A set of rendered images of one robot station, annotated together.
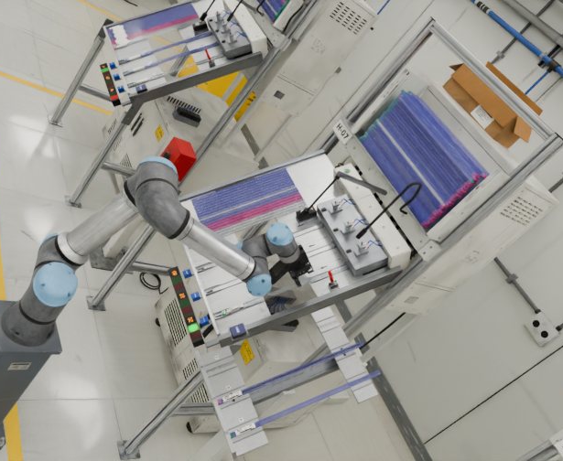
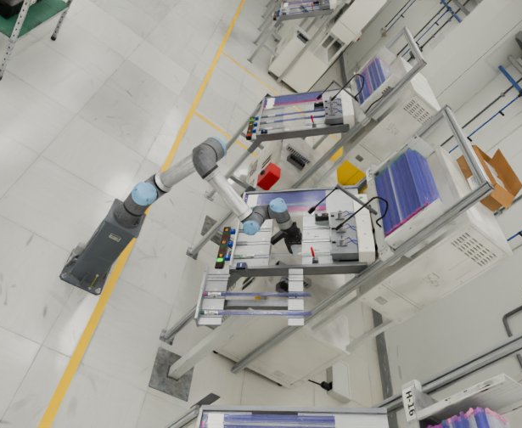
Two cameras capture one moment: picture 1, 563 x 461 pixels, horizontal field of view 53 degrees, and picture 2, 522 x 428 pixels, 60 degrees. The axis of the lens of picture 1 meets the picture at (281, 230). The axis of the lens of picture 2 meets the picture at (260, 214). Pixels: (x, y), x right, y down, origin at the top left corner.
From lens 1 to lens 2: 0.93 m
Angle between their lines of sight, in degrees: 25
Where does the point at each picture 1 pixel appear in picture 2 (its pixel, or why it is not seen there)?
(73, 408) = (147, 298)
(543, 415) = not seen: outside the picture
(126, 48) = (270, 110)
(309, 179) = (338, 200)
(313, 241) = (318, 234)
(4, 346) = (109, 219)
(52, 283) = (141, 190)
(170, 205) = (206, 158)
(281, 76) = (362, 144)
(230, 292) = (251, 247)
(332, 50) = (404, 134)
